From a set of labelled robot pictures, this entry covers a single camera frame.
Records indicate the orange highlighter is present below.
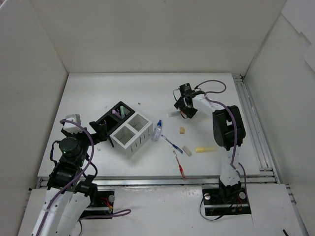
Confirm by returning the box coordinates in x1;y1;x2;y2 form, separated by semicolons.
168;111;181;118

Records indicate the purple highlighter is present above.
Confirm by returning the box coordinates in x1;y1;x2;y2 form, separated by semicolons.
112;110;122;119

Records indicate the green highlighter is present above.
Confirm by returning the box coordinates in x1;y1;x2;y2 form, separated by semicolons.
120;106;125;118

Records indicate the small clear spray bottle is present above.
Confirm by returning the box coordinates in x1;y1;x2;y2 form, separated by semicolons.
151;119;162;142

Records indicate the blue ballpoint pen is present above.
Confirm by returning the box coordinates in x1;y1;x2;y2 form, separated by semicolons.
161;135;183;154

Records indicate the yellow highlighter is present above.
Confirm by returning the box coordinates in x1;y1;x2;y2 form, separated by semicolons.
195;147;217;153

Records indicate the red ballpoint pen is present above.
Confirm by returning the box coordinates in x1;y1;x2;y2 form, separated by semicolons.
173;151;186;179

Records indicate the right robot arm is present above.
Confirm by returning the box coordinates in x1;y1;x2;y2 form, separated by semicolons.
174;83;246;203

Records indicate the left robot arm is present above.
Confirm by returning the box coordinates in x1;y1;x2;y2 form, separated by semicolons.
31;118;108;236

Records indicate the black desk organizer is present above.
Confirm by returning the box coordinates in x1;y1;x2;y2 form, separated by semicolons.
96;101;135;147

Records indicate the white desk organizer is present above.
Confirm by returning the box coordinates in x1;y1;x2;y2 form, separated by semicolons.
110;112;153;157

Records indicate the white eraser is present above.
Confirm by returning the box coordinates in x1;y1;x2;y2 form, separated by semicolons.
182;146;192;156

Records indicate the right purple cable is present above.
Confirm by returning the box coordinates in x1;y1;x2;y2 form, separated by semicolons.
195;80;247;190

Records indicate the purple cable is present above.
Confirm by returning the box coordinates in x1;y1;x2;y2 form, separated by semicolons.
195;80;247;190
34;118;132;236

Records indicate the aluminium front rail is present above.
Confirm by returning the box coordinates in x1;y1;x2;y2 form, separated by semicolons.
36;175;279;187

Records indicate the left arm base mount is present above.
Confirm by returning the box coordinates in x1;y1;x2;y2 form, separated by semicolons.
79;189;115;219

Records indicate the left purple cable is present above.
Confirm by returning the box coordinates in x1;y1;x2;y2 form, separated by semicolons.
34;118;132;236

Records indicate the aluminium side rail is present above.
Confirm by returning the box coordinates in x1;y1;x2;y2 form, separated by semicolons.
232;73;296;205

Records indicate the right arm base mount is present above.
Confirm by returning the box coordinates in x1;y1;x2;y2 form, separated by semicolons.
199;187;252;222

